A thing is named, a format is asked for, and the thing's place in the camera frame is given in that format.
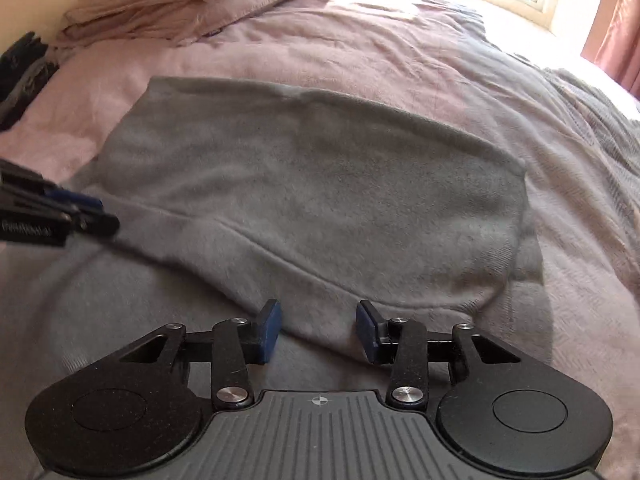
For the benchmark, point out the pink curtain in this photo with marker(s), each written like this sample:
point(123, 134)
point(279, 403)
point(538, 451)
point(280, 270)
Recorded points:
point(617, 35)

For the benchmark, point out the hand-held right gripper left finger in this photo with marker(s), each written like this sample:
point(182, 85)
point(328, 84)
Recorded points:
point(267, 332)

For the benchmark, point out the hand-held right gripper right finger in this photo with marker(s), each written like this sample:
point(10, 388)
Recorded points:
point(367, 332)

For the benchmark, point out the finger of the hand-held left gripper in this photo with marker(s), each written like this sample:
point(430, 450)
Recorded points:
point(97, 223)
point(75, 201)

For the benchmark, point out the grey pink blanket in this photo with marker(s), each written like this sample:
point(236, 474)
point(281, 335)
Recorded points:
point(575, 260)

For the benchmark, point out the grey garment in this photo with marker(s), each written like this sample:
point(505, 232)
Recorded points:
point(325, 185)

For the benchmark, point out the dark blue garment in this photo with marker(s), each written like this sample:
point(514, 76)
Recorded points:
point(22, 80)

